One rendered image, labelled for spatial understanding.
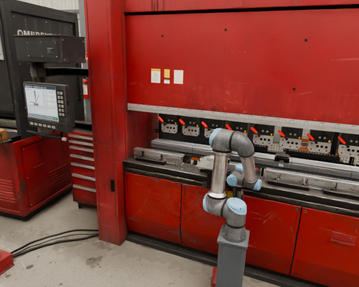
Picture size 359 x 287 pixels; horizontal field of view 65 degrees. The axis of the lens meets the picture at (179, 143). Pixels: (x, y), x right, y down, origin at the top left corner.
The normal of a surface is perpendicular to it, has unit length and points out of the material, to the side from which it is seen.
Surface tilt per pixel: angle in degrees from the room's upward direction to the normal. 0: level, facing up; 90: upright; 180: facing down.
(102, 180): 90
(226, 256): 90
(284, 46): 90
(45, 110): 90
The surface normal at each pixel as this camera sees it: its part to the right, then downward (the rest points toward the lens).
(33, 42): -0.44, 0.26
